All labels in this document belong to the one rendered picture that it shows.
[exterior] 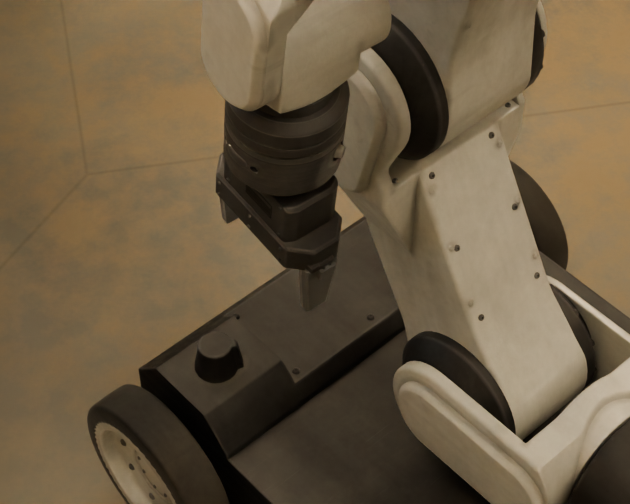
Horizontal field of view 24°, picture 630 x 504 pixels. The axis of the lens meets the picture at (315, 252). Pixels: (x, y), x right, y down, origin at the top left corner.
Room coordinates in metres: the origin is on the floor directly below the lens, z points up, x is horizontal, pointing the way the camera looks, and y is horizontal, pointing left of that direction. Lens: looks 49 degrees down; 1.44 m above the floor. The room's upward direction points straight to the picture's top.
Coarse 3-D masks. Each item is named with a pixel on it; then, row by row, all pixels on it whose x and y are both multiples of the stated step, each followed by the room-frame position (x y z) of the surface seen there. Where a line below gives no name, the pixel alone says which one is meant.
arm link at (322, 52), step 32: (320, 0) 0.76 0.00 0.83; (352, 0) 0.77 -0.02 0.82; (384, 0) 0.77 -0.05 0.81; (320, 32) 0.74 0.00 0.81; (352, 32) 0.75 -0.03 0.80; (384, 32) 0.77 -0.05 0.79; (288, 64) 0.72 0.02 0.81; (320, 64) 0.73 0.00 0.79; (352, 64) 0.75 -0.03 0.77; (288, 96) 0.72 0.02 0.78; (320, 96) 0.74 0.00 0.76; (256, 128) 0.73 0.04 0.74; (288, 128) 0.73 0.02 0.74; (320, 128) 0.73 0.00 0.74
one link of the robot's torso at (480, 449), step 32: (608, 320) 0.88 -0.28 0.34; (608, 352) 0.87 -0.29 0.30; (416, 384) 0.82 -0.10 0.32; (448, 384) 0.80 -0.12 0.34; (608, 384) 0.80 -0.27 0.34; (416, 416) 0.81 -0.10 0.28; (448, 416) 0.78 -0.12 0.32; (480, 416) 0.77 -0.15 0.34; (576, 416) 0.76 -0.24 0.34; (608, 416) 0.76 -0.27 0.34; (448, 448) 0.77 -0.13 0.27; (480, 448) 0.75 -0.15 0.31; (512, 448) 0.73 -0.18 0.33; (544, 448) 0.73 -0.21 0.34; (576, 448) 0.74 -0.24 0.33; (480, 480) 0.74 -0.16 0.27; (512, 480) 0.72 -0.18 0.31; (544, 480) 0.70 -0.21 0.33; (576, 480) 0.72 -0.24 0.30
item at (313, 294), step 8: (336, 256) 0.74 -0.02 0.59; (304, 272) 0.73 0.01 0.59; (320, 272) 0.72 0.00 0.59; (328, 272) 0.73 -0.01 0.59; (304, 280) 0.73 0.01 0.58; (312, 280) 0.73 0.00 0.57; (320, 280) 0.73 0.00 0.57; (328, 280) 0.74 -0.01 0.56; (304, 288) 0.73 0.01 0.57; (312, 288) 0.73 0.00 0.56; (320, 288) 0.74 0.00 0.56; (328, 288) 0.74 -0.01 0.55; (304, 296) 0.73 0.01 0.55; (312, 296) 0.73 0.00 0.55; (320, 296) 0.74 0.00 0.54; (304, 304) 0.73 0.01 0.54; (312, 304) 0.73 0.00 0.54
